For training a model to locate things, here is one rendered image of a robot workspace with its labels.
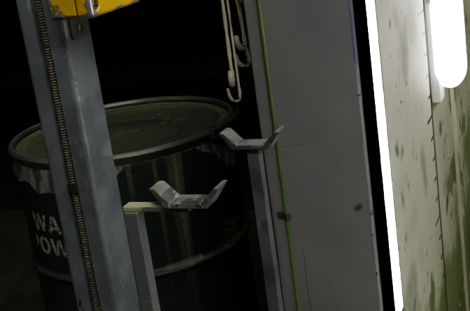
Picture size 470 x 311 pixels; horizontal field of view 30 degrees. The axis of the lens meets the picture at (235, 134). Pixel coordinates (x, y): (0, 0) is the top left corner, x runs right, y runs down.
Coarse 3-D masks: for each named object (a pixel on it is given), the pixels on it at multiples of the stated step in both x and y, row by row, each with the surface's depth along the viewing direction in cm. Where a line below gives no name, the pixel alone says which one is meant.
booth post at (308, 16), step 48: (288, 0) 141; (336, 0) 138; (288, 48) 143; (336, 48) 140; (288, 96) 146; (336, 96) 143; (384, 96) 158; (288, 144) 148; (336, 144) 145; (288, 192) 151; (336, 192) 148; (336, 240) 150; (288, 288) 156; (336, 288) 153
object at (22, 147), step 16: (112, 112) 245; (128, 112) 243; (144, 112) 242; (160, 112) 239; (176, 112) 237; (192, 112) 234; (208, 112) 231; (224, 112) 226; (112, 128) 229; (128, 128) 226; (144, 128) 223; (160, 128) 221; (176, 128) 219; (192, 128) 217; (208, 128) 214; (32, 144) 222; (112, 144) 212; (128, 144) 210; (144, 144) 209; (160, 144) 207
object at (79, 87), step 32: (32, 0) 100; (32, 32) 100; (64, 32) 99; (32, 64) 102; (64, 64) 100; (96, 64) 105; (64, 96) 101; (96, 96) 105; (64, 128) 103; (96, 128) 105; (64, 160) 105; (96, 160) 104; (64, 192) 105; (96, 192) 104; (64, 224) 107; (96, 224) 105; (96, 256) 107; (128, 256) 111; (96, 288) 109; (128, 288) 111
